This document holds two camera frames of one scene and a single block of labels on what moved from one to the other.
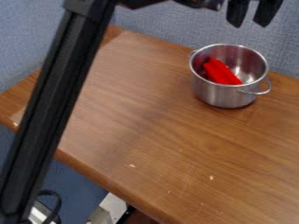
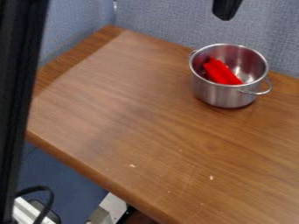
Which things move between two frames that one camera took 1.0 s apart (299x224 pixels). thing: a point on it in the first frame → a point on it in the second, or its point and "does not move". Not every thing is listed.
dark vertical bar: x=60 y=90 → x=21 y=27
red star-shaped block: x=219 y=73 does not move
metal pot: x=228 y=75 does not move
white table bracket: x=109 y=210 does not move
